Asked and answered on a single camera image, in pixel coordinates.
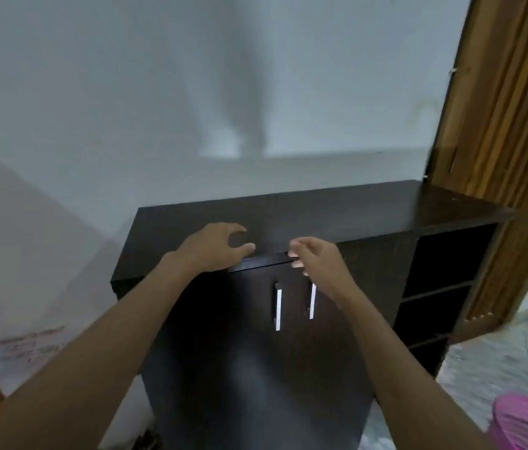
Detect brown wooden room door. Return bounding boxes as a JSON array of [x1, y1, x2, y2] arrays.
[[425, 0, 528, 345]]

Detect person's right forearm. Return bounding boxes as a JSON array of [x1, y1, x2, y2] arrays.
[[336, 287, 499, 450]]

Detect dark wooden cabinet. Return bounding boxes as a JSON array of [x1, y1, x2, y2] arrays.
[[110, 179, 518, 450]]

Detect pink plastic waste basket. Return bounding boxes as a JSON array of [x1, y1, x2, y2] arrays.
[[488, 392, 528, 450]]

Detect white sheet with red print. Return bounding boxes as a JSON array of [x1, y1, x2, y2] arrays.
[[0, 137, 152, 436]]

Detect person's right hand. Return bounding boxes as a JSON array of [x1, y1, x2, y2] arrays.
[[288, 236, 361, 309]]

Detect person's left forearm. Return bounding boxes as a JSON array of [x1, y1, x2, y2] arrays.
[[0, 251, 204, 450]]

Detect person's left hand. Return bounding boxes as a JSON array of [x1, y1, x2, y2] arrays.
[[165, 222, 257, 274]]

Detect dark wooden cabinet door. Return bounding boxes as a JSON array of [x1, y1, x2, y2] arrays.
[[291, 236, 418, 418], [140, 256, 295, 450]]

